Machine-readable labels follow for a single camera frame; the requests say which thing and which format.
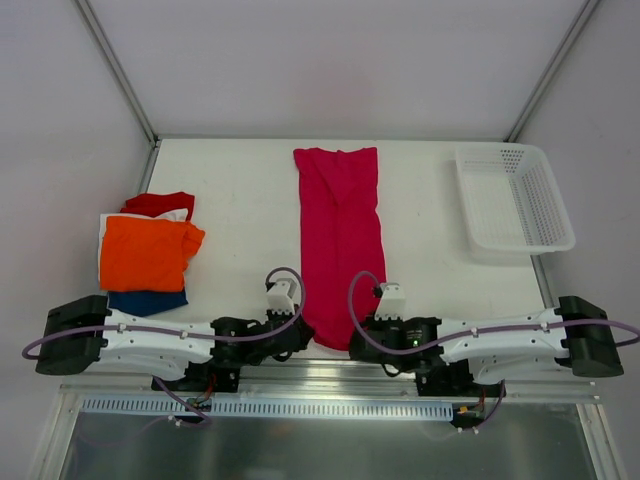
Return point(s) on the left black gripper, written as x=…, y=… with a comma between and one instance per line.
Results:
x=298, y=335

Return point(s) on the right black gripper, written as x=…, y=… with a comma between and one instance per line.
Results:
x=361, y=337

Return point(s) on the pink t-shirt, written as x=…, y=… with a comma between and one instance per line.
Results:
x=340, y=236

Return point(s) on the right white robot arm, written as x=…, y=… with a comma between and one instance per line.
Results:
x=574, y=335

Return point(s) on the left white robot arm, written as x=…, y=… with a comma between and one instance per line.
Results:
x=88, y=332

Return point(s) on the blue folded t-shirt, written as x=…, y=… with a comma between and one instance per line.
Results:
x=146, y=303

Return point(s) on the white plastic mesh basket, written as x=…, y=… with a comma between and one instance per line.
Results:
x=511, y=201

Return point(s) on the white folded t-shirt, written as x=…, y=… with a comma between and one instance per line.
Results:
x=176, y=215

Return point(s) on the orange folded t-shirt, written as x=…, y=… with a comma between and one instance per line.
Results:
x=146, y=254

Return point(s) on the red folded t-shirt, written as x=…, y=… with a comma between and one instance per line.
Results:
x=154, y=205

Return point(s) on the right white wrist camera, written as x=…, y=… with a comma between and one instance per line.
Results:
x=391, y=305

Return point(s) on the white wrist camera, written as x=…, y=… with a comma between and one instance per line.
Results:
x=280, y=296
x=391, y=305

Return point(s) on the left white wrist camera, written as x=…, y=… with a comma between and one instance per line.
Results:
x=280, y=296

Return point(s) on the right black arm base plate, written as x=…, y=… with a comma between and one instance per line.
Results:
x=453, y=380

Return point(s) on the aluminium mounting rail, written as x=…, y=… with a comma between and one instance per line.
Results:
x=326, y=379

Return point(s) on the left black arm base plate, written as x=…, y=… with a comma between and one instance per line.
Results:
x=220, y=382

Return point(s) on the white slotted cable duct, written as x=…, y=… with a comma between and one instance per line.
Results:
x=296, y=408

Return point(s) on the right aluminium frame post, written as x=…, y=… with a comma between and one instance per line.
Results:
x=561, y=54

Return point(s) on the aluminium frame post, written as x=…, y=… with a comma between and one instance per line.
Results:
x=561, y=54
x=104, y=46

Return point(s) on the left aluminium frame post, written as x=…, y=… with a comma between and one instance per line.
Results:
x=104, y=46

